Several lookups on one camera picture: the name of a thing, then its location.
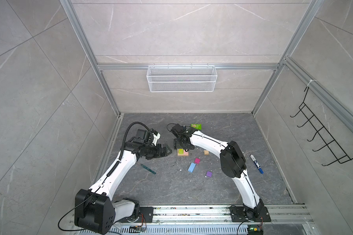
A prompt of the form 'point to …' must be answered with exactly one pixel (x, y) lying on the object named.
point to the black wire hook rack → (341, 156)
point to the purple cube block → (209, 174)
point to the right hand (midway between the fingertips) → (181, 145)
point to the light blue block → (191, 167)
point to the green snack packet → (198, 126)
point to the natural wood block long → (181, 154)
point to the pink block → (185, 152)
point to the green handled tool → (148, 169)
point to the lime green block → (181, 151)
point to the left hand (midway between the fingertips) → (165, 149)
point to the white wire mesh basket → (182, 78)
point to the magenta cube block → (197, 160)
